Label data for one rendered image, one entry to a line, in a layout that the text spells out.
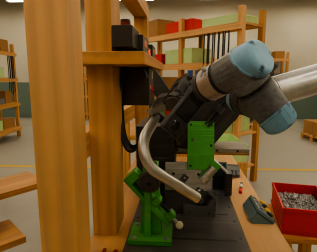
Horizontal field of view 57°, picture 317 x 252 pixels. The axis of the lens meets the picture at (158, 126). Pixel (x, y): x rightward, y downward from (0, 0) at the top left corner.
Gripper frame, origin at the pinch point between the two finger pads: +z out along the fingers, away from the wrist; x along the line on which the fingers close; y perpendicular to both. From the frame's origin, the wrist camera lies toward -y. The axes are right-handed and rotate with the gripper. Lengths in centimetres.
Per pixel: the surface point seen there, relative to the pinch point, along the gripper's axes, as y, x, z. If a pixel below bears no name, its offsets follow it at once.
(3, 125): 169, 86, 655
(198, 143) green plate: 23.7, -32.4, 27.9
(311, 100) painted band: 759, -601, 411
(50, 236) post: -37.6, 5.0, 9.7
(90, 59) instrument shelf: 9.7, 23.5, 12.3
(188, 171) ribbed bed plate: 14, -37, 35
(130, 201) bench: -3, -31, 62
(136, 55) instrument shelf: 15.4, 13.9, 3.2
